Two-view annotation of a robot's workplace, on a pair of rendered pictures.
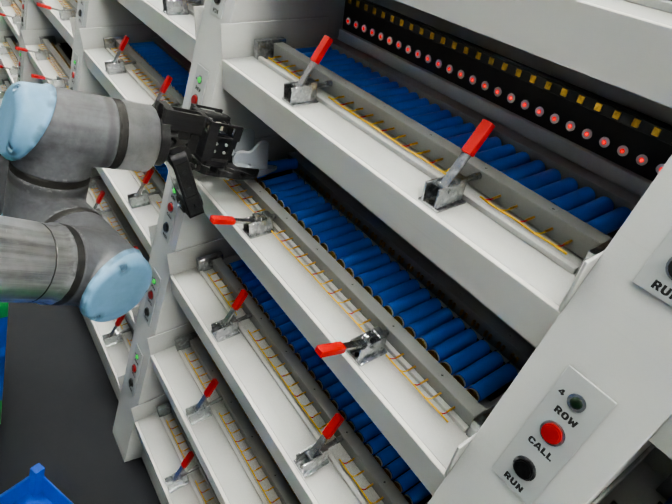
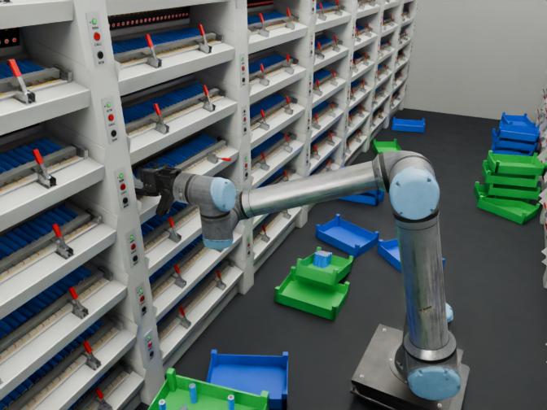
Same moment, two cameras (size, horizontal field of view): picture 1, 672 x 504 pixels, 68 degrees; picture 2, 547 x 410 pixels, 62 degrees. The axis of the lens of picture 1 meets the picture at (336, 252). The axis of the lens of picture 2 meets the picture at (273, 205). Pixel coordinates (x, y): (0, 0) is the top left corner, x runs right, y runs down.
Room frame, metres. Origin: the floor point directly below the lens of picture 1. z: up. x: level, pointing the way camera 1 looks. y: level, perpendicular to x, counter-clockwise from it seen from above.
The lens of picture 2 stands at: (0.70, 1.54, 1.42)
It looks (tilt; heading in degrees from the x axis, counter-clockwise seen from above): 28 degrees down; 254
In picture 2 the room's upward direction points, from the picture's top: straight up
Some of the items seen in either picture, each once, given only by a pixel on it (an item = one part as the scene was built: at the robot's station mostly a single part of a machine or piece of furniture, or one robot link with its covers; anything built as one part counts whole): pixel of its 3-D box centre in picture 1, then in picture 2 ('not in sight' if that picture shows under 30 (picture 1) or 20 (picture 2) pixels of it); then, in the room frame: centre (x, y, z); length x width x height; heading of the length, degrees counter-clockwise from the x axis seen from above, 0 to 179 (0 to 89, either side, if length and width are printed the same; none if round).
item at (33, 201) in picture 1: (49, 212); (217, 225); (0.54, 0.36, 0.73); 0.12 x 0.09 x 0.12; 62
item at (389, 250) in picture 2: not in sight; (409, 255); (-0.56, -0.20, 0.04); 0.30 x 0.20 x 0.08; 98
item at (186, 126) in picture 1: (192, 140); (163, 181); (0.68, 0.25, 0.84); 0.12 x 0.08 x 0.09; 139
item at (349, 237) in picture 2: not in sight; (347, 234); (-0.32, -0.49, 0.04); 0.30 x 0.20 x 0.08; 118
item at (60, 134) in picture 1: (62, 128); (211, 193); (0.55, 0.37, 0.84); 0.12 x 0.09 x 0.10; 139
